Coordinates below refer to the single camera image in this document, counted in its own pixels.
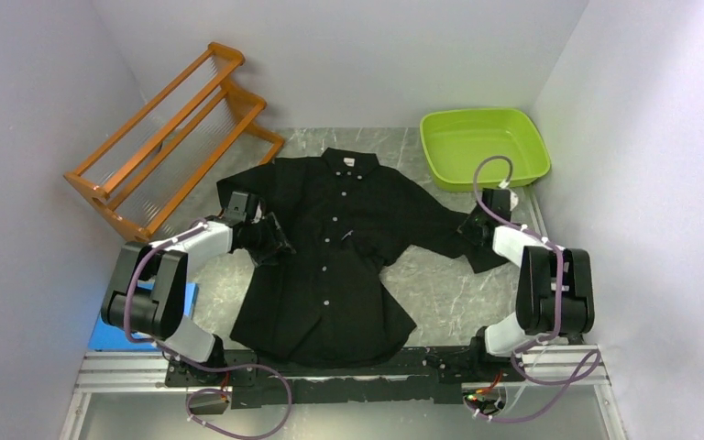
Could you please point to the aluminium frame rail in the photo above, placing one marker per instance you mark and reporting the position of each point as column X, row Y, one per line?
column 152, row 372

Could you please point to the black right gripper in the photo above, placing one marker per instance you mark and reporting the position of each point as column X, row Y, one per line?
column 466, row 228

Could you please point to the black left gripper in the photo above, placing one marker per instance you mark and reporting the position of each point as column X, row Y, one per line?
column 271, row 225

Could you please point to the green plastic basin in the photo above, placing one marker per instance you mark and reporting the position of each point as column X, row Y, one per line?
column 455, row 142

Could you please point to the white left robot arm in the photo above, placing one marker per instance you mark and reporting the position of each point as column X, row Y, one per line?
column 146, row 294

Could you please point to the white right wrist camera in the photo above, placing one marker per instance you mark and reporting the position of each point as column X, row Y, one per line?
column 509, row 197

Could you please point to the orange wooden rack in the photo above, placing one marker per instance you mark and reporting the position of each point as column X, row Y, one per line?
column 143, row 172

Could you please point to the blue round brooch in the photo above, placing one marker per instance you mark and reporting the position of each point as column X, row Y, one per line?
column 346, row 235

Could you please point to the black button shirt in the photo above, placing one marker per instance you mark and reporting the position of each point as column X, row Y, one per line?
column 326, row 306

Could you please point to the blue foam pad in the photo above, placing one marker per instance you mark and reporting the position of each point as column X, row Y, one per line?
column 107, row 338

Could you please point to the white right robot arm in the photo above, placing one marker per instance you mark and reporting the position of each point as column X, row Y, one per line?
column 554, row 295

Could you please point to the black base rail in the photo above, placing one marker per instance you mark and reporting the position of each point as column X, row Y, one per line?
column 439, row 374

